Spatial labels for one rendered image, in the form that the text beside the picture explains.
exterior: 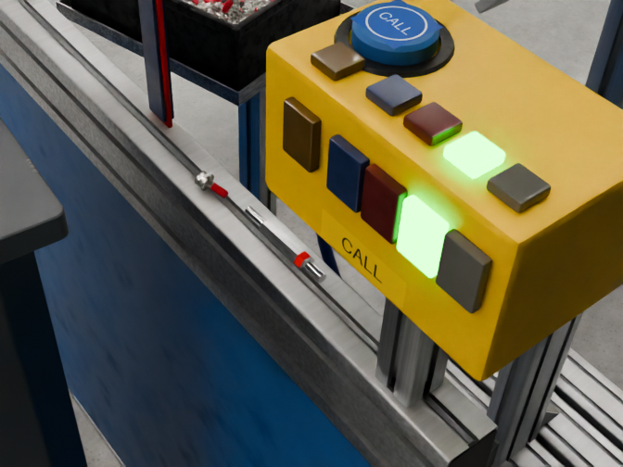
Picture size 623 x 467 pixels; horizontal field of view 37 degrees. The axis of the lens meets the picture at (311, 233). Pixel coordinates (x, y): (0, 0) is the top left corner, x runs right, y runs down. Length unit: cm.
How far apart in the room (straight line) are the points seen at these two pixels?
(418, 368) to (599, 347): 125
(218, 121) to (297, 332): 153
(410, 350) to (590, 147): 17
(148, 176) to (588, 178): 41
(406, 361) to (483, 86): 18
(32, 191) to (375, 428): 25
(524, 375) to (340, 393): 71
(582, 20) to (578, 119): 219
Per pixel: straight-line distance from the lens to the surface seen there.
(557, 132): 41
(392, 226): 40
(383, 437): 59
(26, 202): 58
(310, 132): 42
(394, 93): 40
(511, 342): 41
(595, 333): 179
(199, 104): 217
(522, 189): 36
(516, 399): 134
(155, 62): 69
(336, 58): 42
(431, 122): 39
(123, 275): 95
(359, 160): 40
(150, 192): 73
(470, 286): 37
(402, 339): 52
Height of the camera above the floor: 131
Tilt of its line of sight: 45 degrees down
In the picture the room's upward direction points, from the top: 3 degrees clockwise
